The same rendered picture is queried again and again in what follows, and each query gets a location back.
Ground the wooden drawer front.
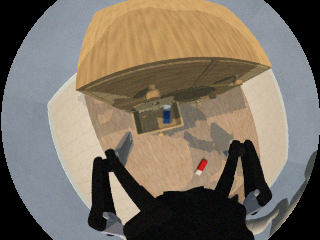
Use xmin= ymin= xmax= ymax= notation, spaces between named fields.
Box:
xmin=183 ymin=84 xmax=234 ymax=100
xmin=119 ymin=90 xmax=188 ymax=112
xmin=194 ymin=60 xmax=268 ymax=88
xmin=131 ymin=102 xmax=184 ymax=137
xmin=86 ymin=60 xmax=212 ymax=105
xmin=179 ymin=96 xmax=211 ymax=107

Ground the small wooden chest of drawers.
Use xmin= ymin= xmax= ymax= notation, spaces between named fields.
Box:
xmin=76 ymin=0 xmax=272 ymax=114

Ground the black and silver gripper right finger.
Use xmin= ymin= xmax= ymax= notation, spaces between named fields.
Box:
xmin=200 ymin=122 xmax=272 ymax=223

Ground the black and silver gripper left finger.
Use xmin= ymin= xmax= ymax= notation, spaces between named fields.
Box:
xmin=88 ymin=131 xmax=178 ymax=237

